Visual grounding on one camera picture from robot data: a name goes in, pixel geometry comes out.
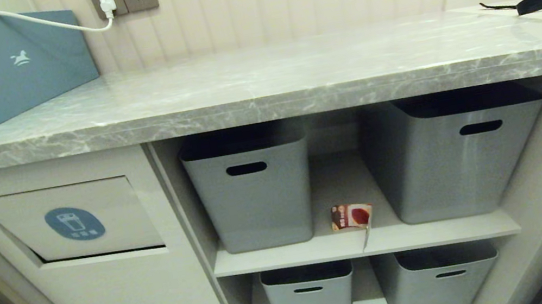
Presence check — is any large grey storage bin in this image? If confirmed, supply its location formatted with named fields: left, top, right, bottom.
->
left=355, top=75, right=542, bottom=232
left=176, top=118, right=325, bottom=261

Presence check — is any small grey storage bin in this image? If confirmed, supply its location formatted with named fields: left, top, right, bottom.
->
left=259, top=257, right=359, bottom=304
left=370, top=236, right=507, bottom=304

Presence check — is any trash bin flap door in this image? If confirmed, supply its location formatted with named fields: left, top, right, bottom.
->
left=0, top=170, right=165, bottom=273

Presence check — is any brown red snack wrapper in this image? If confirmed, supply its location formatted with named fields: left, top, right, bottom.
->
left=329, top=199, right=379, bottom=255

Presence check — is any white shelf board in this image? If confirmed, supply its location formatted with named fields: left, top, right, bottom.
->
left=198, top=127, right=522, bottom=284

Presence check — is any beige cabinet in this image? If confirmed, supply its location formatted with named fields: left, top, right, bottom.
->
left=0, top=74, right=542, bottom=304

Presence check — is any white power plug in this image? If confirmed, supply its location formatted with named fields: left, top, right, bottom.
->
left=99, top=0, right=119, bottom=21

